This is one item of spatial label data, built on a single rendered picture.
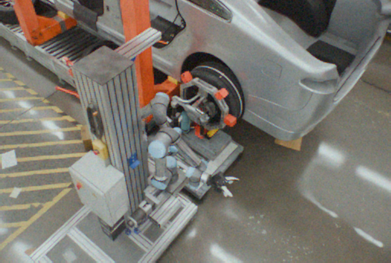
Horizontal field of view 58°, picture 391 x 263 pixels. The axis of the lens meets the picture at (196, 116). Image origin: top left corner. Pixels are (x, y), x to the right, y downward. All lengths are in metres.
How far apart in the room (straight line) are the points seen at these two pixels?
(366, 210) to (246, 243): 1.36
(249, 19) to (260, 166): 1.81
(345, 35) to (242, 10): 1.91
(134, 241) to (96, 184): 1.03
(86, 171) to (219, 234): 1.61
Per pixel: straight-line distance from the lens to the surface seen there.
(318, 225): 3.89
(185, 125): 3.54
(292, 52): 2.82
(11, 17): 5.88
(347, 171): 4.38
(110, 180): 2.46
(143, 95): 3.41
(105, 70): 1.98
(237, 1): 3.01
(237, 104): 3.27
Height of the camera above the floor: 3.29
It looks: 48 degrees down
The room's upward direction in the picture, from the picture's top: 4 degrees clockwise
